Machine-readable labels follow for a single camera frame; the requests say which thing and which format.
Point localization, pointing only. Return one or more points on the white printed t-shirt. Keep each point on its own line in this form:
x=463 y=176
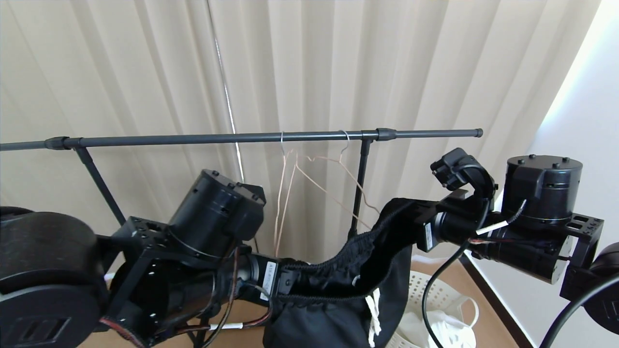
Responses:
x=445 y=333

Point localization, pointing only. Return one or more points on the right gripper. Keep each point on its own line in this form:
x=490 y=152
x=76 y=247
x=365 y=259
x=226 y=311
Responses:
x=449 y=224

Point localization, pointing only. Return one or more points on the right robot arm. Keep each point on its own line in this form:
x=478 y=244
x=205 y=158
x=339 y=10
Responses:
x=541 y=193

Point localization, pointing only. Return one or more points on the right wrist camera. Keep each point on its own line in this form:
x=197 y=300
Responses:
x=452 y=169

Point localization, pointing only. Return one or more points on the pink clothes hanger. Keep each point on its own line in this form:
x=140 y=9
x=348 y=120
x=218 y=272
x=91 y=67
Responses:
x=347 y=137
x=282 y=144

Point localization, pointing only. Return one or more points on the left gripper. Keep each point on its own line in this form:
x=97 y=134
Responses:
x=285 y=285

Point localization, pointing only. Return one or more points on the white laundry basket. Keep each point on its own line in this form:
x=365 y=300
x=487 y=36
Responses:
x=425 y=290

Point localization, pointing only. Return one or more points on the beige curtain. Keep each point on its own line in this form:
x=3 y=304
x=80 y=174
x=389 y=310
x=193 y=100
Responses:
x=411 y=72

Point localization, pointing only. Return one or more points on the black clothes rack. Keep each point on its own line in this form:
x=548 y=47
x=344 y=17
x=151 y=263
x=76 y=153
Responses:
x=193 y=139

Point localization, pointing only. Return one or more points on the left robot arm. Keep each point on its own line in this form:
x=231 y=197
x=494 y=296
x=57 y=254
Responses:
x=48 y=270

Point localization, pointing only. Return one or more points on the black shorts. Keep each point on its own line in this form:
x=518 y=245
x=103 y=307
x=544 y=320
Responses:
x=329 y=319

